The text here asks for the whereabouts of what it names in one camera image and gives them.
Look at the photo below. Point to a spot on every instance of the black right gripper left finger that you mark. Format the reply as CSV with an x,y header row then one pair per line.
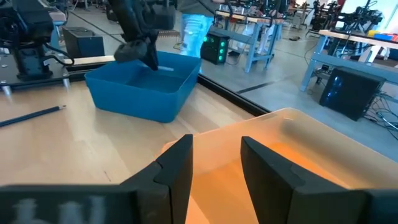
x,y
168,186

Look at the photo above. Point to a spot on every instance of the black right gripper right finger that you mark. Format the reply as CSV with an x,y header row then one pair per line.
x,y
280,193

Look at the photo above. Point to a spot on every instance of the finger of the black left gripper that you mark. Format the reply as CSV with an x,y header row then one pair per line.
x,y
152,53

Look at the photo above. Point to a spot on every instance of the pale crayon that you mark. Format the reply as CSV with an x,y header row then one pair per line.
x,y
166,68

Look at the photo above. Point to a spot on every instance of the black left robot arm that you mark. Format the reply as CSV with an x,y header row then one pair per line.
x,y
130,18

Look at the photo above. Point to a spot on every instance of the dark background case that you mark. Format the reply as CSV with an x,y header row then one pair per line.
x,y
164,18

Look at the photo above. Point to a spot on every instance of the person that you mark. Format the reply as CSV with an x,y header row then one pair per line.
x,y
194,34

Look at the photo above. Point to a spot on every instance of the dark blue plastic bin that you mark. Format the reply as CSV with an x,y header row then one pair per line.
x,y
133,99

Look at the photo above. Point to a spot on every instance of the black equipment box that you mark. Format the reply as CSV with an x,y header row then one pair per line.
x,y
82,43

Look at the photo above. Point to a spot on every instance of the orange translucent plastic bin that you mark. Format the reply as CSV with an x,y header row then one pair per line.
x,y
311,140

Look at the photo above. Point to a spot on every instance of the black computer with green lights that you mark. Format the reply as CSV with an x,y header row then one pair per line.
x,y
214,48

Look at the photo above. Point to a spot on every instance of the wooden workbench with blue legs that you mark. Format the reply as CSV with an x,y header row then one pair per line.
x,y
57,34
348,63
253,46

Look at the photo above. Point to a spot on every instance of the black computer tower blue light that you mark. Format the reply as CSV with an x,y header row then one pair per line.
x,y
354,93

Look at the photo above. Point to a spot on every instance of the background robot rig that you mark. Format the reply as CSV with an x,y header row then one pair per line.
x,y
360,17

